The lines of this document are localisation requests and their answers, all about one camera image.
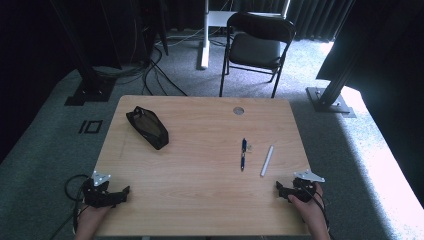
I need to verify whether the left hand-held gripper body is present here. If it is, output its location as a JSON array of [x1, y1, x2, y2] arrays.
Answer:
[[81, 170, 117, 209]]

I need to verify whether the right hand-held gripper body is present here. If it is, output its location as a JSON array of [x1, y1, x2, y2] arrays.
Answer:
[[288, 169, 326, 203]]

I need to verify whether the blue pen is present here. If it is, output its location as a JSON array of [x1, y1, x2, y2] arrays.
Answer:
[[240, 137, 248, 173]]

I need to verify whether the person's right hand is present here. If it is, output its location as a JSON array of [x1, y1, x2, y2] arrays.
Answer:
[[287, 182, 326, 223]]

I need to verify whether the person's left hand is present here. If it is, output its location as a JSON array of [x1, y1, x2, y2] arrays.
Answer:
[[75, 203, 113, 232]]

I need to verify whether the white pen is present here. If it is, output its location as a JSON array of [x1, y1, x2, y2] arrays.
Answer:
[[259, 145, 275, 178]]

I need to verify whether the black mesh pencil case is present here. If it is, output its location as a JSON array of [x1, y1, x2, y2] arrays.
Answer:
[[125, 105, 170, 151]]

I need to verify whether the black metal stand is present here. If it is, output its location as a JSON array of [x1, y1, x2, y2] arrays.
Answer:
[[305, 0, 358, 119], [49, 0, 118, 107]]

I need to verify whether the black folding chair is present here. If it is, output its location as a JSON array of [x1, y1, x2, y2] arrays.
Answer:
[[218, 11, 297, 99]]

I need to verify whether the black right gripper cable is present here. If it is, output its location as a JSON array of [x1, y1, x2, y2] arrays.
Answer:
[[299, 179, 332, 236]]

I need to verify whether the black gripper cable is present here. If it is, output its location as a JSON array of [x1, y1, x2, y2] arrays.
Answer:
[[299, 179, 332, 236], [49, 173, 90, 240]]

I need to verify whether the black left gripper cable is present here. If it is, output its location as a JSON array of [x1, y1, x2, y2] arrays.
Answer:
[[49, 173, 90, 240]]

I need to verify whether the bundle of floor cables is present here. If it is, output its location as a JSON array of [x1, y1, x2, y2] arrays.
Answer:
[[93, 19, 231, 98]]

